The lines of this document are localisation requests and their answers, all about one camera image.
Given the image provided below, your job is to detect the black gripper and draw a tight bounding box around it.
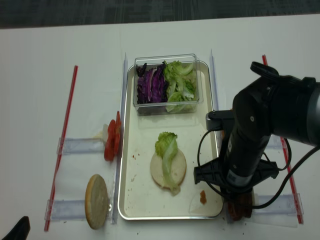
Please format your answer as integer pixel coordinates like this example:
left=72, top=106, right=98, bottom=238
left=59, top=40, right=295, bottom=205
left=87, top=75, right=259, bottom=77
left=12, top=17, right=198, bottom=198
left=193, top=129, right=279, bottom=193

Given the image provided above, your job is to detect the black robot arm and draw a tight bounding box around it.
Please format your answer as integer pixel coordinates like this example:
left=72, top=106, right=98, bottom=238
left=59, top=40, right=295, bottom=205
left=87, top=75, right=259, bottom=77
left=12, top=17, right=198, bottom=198
left=193, top=62, right=320, bottom=194

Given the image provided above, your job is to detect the stack of meat patties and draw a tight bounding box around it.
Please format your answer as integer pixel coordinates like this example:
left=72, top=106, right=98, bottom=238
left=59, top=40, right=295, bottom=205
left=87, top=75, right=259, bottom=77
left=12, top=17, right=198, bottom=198
left=227, top=191, right=253, bottom=222

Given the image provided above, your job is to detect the green lettuce leaf on bun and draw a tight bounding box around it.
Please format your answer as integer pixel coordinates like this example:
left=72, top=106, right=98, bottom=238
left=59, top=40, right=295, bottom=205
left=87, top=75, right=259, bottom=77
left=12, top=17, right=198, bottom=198
left=155, top=131, right=181, bottom=196

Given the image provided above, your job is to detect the shredded green lettuce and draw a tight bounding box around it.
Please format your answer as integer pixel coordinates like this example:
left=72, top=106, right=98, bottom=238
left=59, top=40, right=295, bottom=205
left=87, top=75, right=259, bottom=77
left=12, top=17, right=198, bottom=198
left=164, top=61, right=198, bottom=113

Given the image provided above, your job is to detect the rear tomato slice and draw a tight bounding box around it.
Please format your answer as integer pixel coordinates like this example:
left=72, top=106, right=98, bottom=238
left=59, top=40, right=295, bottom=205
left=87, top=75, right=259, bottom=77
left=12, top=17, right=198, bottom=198
left=114, top=111, right=122, bottom=155

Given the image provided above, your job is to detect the tomato slice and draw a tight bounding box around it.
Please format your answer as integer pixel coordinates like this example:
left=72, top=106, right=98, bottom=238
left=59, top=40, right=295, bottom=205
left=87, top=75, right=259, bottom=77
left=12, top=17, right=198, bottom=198
left=114, top=111, right=122, bottom=155
left=104, top=119, right=116, bottom=162

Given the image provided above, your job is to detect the front tomato slice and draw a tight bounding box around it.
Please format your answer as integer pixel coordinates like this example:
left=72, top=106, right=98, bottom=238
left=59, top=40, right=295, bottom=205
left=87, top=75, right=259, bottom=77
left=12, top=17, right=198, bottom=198
left=104, top=119, right=116, bottom=162

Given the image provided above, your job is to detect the right clear cross divider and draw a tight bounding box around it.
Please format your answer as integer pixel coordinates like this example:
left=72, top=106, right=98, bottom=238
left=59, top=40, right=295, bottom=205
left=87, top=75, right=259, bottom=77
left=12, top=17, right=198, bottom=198
left=266, top=135, right=288, bottom=150

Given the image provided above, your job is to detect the clear cross divider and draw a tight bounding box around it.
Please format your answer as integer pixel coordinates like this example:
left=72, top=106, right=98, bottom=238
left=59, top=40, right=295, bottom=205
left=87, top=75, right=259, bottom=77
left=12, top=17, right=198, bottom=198
left=266, top=135, right=288, bottom=150
left=56, top=138, right=105, bottom=155

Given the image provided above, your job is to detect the orange food crumb on tray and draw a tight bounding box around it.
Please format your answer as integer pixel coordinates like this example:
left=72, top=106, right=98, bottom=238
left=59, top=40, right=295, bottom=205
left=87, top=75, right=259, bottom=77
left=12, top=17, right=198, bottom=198
left=200, top=190, right=207, bottom=205

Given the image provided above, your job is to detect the lower right clear divider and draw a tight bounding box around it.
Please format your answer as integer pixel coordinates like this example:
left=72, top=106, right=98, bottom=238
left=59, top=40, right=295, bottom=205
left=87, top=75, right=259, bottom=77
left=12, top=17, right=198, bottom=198
left=252, top=193, right=304, bottom=216

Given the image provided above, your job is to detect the right red straw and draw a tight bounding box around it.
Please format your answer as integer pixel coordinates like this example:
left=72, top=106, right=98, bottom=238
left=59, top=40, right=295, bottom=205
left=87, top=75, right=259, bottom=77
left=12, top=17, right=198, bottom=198
left=261, top=54, right=305, bottom=225

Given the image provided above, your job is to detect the red straw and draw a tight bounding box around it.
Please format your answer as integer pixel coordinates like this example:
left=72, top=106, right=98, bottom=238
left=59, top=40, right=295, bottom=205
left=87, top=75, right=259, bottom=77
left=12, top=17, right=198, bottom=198
left=44, top=65, right=78, bottom=233
left=261, top=54, right=305, bottom=225

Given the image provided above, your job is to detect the bottom bun slice on tray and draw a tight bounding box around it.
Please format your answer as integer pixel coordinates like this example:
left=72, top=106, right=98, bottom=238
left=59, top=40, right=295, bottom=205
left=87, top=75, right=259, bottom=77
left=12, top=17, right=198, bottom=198
left=150, top=149, right=187, bottom=189

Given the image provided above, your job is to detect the right long clear divider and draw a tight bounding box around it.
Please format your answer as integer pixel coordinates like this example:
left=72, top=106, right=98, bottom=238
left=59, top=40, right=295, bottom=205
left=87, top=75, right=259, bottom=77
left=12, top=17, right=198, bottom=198
left=209, top=48, right=224, bottom=141

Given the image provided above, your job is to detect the long clear divider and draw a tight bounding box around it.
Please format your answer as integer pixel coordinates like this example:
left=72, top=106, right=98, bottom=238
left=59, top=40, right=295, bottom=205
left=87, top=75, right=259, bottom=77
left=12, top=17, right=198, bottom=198
left=209, top=48, right=224, bottom=141
left=109, top=53, right=128, bottom=225

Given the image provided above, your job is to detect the white rectangular metal tray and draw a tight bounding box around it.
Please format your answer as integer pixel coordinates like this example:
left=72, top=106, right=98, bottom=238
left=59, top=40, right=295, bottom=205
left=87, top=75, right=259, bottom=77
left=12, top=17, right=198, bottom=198
left=118, top=61, right=223, bottom=220

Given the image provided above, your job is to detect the clear plastic salad container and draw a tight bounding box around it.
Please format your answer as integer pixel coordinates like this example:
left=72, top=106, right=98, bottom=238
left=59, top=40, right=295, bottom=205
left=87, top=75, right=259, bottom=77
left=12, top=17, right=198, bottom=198
left=133, top=53, right=203, bottom=116

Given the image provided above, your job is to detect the shredded purple cabbage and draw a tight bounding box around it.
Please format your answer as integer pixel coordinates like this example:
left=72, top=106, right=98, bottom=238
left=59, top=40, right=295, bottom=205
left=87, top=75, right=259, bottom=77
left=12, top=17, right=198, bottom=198
left=136, top=61, right=169, bottom=104

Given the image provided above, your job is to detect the left long clear divider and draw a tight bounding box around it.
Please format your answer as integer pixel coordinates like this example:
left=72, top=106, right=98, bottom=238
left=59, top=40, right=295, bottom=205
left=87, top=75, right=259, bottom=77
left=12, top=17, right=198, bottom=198
left=109, top=53, right=128, bottom=225

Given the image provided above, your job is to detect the pale bun half left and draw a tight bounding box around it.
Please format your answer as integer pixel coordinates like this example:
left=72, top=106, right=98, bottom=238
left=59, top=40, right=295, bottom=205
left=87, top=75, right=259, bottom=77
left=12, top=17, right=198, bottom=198
left=84, top=174, right=109, bottom=230

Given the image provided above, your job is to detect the left clear cross divider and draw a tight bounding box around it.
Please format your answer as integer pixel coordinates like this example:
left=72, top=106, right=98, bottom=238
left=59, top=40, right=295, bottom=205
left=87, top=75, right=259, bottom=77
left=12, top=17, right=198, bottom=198
left=56, top=138, right=105, bottom=155

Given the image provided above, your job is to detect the left red straw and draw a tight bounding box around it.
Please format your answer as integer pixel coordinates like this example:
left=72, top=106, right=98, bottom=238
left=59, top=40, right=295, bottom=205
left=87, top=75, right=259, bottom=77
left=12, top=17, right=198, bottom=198
left=44, top=65, right=78, bottom=233

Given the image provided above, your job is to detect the lower left clear divider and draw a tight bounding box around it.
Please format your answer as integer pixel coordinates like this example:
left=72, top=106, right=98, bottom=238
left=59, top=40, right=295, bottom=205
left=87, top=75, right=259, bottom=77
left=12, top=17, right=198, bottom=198
left=44, top=200, right=86, bottom=221

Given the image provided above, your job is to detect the black object bottom left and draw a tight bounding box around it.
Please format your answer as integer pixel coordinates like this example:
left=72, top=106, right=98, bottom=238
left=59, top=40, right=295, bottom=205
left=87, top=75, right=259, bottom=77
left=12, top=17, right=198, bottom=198
left=2, top=216, right=31, bottom=240

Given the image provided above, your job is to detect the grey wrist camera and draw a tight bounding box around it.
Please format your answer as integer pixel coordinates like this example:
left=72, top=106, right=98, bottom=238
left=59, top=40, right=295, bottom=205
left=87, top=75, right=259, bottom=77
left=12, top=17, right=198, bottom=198
left=205, top=110, right=235, bottom=132

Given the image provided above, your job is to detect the black camera cable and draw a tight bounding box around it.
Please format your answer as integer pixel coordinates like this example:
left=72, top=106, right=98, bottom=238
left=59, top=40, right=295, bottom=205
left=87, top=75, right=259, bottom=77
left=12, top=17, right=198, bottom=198
left=196, top=128, right=320, bottom=210

